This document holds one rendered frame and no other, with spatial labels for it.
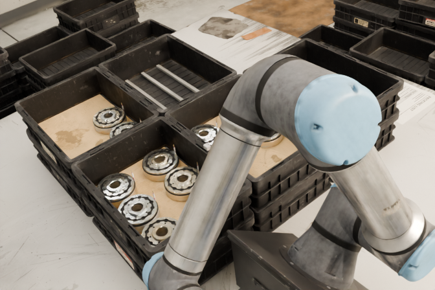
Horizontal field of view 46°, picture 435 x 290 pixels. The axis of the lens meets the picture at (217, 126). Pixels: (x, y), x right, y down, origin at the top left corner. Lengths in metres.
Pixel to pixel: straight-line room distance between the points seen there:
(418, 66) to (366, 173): 1.92
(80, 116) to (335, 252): 0.98
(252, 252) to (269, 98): 0.44
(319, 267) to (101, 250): 0.63
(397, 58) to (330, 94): 2.09
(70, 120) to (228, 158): 0.99
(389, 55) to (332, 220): 1.76
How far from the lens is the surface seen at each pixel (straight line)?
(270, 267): 1.06
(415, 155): 1.69
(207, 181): 0.84
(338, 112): 0.69
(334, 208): 1.11
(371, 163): 0.82
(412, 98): 1.92
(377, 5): 3.28
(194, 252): 0.88
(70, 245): 1.52
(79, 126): 1.70
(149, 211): 1.30
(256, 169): 1.41
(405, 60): 2.75
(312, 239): 1.13
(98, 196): 1.28
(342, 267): 1.13
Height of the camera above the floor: 1.80
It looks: 38 degrees down
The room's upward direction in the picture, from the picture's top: 7 degrees counter-clockwise
